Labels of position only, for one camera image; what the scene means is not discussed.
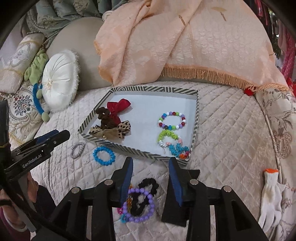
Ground brown scrunchie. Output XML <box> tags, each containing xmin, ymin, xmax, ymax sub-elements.
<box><xmin>95</xmin><ymin>107</ymin><xmax>117</xmax><ymax>130</ymax></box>

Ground leopard print bow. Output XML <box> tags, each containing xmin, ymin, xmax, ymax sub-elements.
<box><xmin>89</xmin><ymin>120</ymin><xmax>131</xmax><ymax>143</ymax></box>

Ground colourful flower bead bracelet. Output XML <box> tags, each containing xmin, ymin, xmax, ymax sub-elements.
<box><xmin>157</xmin><ymin>129</ymin><xmax>191</xmax><ymax>160</ymax></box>

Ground red velvet bow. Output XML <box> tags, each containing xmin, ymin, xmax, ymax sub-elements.
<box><xmin>107</xmin><ymin>98</ymin><xmax>131</xmax><ymax>125</ymax></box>

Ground multicolour bead bracelet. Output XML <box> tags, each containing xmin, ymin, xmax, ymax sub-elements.
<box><xmin>157</xmin><ymin>111</ymin><xmax>187</xmax><ymax>131</ymax></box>

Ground person left hand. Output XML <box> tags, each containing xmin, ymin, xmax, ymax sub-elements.
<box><xmin>0</xmin><ymin>172</ymin><xmax>40</xmax><ymax>229</ymax></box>

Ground floral embroidered cushion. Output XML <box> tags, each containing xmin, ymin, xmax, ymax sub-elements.
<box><xmin>8</xmin><ymin>81</ymin><xmax>43</xmax><ymax>149</ymax></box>

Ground pink and blue charm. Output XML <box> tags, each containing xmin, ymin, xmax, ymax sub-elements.
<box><xmin>117</xmin><ymin>208</ymin><xmax>127</xmax><ymax>223</ymax></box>

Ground black rectangular pouch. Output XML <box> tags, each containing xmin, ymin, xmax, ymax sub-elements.
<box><xmin>161</xmin><ymin>176</ymin><xmax>193</xmax><ymax>227</ymax></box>

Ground black scrunchie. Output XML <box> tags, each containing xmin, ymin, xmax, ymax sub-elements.
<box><xmin>130</xmin><ymin>178</ymin><xmax>159</xmax><ymax>217</ymax></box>

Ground blue plush headband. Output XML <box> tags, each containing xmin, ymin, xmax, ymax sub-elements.
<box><xmin>33</xmin><ymin>83</ymin><xmax>44</xmax><ymax>115</ymax></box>

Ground white work glove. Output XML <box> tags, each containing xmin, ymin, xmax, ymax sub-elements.
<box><xmin>258</xmin><ymin>169</ymin><xmax>286</xmax><ymax>233</ymax></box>

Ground white round satin cushion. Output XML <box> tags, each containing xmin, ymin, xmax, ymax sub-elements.
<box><xmin>42</xmin><ymin>49</ymin><xmax>80</xmax><ymax>112</ymax></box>

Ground green plush toy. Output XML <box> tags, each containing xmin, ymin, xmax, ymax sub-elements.
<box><xmin>23</xmin><ymin>48</ymin><xmax>50</xmax><ymax>123</ymax></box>

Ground quilted pink bed cover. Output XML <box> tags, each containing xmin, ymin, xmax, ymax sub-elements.
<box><xmin>32</xmin><ymin>83</ymin><xmax>277</xmax><ymax>240</ymax></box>

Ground beige embroidered bolster pillow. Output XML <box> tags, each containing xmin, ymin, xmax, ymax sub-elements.
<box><xmin>0</xmin><ymin>33</ymin><xmax>45</xmax><ymax>94</ymax></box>

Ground striped white shallow box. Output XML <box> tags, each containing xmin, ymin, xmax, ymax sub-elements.
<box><xmin>78</xmin><ymin>85</ymin><xmax>199</xmax><ymax>162</ymax></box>

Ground green damask curtain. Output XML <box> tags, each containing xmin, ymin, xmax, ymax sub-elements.
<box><xmin>25</xmin><ymin>0</ymin><xmax>128</xmax><ymax>39</ymax></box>

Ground red small object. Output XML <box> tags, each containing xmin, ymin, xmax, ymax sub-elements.
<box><xmin>244</xmin><ymin>87</ymin><xmax>254</xmax><ymax>96</ymax></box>

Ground beige floral bedspread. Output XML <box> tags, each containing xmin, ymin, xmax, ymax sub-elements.
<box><xmin>255</xmin><ymin>88</ymin><xmax>295</xmax><ymax>240</ymax></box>

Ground peach fringed blanket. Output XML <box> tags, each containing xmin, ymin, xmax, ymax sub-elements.
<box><xmin>94</xmin><ymin>1</ymin><xmax>288</xmax><ymax>91</ymax></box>

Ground hanging pink clothes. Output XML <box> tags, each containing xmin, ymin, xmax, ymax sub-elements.
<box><xmin>253</xmin><ymin>1</ymin><xmax>295</xmax><ymax>83</ymax></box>

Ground orange crystal bead bracelet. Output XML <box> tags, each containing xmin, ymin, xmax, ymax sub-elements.
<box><xmin>124</xmin><ymin>184</ymin><xmax>134</xmax><ymax>212</ymax></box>

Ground purple bead bracelet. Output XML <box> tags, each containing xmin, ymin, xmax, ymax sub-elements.
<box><xmin>121</xmin><ymin>187</ymin><xmax>156</xmax><ymax>224</ymax></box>

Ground blue bead bracelet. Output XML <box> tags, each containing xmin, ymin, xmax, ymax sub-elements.
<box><xmin>93</xmin><ymin>146</ymin><xmax>117</xmax><ymax>166</ymax></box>

